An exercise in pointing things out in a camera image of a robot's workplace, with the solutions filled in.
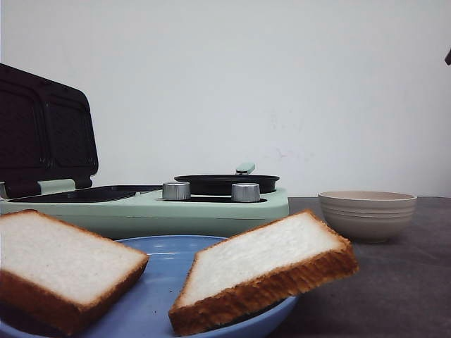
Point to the bread slice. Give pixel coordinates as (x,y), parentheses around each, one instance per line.
(248,272)
(60,274)

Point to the beige ribbed bowl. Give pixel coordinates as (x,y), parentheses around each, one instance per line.
(368,216)

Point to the mint green breakfast maker base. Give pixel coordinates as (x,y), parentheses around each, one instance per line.
(125,211)

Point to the right silver knob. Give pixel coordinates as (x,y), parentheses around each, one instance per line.
(245,192)

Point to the silver knob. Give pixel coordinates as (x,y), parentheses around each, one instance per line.
(245,192)
(176,191)

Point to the left silver knob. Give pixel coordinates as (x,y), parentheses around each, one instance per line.
(176,191)

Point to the blue plate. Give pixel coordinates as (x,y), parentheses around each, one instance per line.
(143,311)

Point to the black frying pan mint handle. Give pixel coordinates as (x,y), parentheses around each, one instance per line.
(221,184)

